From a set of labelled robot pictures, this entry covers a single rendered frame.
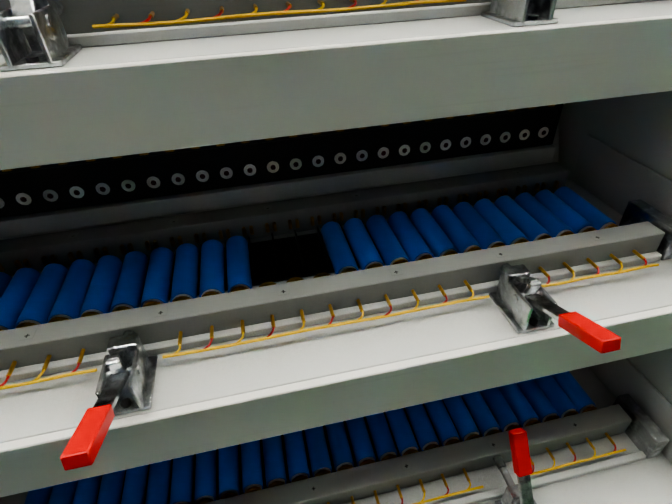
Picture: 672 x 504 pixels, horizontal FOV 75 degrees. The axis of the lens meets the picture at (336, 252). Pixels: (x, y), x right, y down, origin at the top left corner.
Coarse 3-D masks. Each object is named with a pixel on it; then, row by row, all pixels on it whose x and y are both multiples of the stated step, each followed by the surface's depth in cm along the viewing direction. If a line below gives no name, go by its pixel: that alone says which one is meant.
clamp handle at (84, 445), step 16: (112, 368) 25; (112, 384) 24; (112, 400) 23; (96, 416) 21; (112, 416) 22; (80, 432) 20; (96, 432) 20; (80, 448) 19; (96, 448) 20; (64, 464) 19; (80, 464) 19
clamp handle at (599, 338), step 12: (528, 288) 29; (528, 300) 29; (540, 300) 29; (552, 312) 27; (564, 312) 27; (576, 312) 26; (564, 324) 26; (576, 324) 25; (588, 324) 25; (576, 336) 25; (588, 336) 24; (600, 336) 23; (612, 336) 23; (600, 348) 23; (612, 348) 23
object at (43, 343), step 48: (576, 240) 34; (624, 240) 34; (288, 288) 31; (336, 288) 30; (384, 288) 31; (432, 288) 32; (0, 336) 28; (48, 336) 28; (96, 336) 28; (144, 336) 29
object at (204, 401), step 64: (192, 192) 39; (256, 192) 39; (320, 192) 41; (576, 192) 44; (640, 192) 38; (384, 320) 31; (448, 320) 31; (640, 320) 30; (0, 384) 28; (64, 384) 28; (192, 384) 27; (256, 384) 27; (320, 384) 27; (384, 384) 28; (448, 384) 30; (0, 448) 24; (64, 448) 25; (128, 448) 26; (192, 448) 28
